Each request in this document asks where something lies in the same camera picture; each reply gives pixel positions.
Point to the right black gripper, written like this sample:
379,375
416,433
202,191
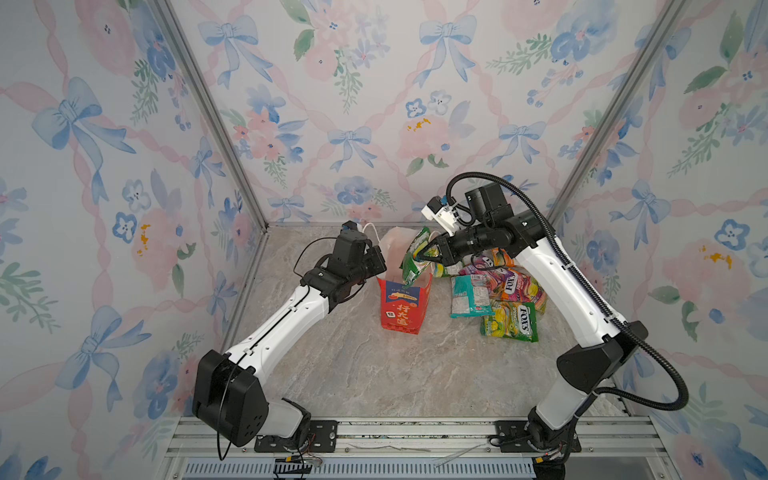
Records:
445,255

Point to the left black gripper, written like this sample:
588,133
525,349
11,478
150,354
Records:
376,257

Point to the green snack pack front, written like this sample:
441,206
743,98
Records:
413,269

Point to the green snack pack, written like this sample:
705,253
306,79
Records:
413,269
441,271

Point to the red paper bag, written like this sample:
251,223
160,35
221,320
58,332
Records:
405,286

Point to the teal snack pack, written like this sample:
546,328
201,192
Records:
470,296

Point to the yellow green candy pack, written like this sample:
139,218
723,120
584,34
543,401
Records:
511,320

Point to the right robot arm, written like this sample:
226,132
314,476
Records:
601,346

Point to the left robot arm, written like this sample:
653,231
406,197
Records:
229,392

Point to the green snack pack back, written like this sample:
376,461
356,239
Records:
441,271

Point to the purple berries candy pack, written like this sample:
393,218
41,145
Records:
479,265

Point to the orange snack pack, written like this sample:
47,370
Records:
501,259

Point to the pink fruit candy pack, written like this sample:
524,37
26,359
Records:
511,285

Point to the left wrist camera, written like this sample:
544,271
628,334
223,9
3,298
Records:
350,226

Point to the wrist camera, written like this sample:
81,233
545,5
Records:
447,215
350,226

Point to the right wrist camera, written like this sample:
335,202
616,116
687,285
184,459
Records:
447,215

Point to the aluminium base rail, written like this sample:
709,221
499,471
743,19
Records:
424,448

